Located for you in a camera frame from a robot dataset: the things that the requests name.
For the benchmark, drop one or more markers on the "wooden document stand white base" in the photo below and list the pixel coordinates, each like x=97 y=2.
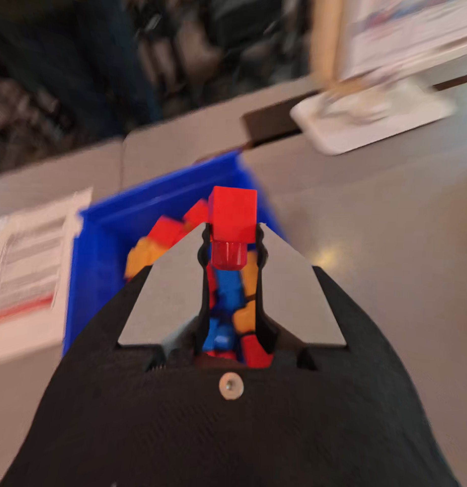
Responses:
x=370 y=125

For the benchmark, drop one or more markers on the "pile of mixed mega blocks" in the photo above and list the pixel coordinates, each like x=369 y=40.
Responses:
x=146 y=255

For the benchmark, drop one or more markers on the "printed paper sheet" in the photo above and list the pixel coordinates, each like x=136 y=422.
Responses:
x=28 y=266

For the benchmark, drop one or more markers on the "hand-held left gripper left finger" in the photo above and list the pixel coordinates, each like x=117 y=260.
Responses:
x=161 y=304

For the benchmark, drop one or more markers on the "red mega block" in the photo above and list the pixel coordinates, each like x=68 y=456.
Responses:
x=233 y=217

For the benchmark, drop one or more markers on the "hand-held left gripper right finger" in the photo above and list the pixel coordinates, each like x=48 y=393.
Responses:
x=302 y=304

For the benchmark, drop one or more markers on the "blue plastic bin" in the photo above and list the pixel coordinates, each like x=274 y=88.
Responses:
x=96 y=251

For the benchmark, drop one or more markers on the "laminated instruction sheet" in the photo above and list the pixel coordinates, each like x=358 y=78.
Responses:
x=416 y=30

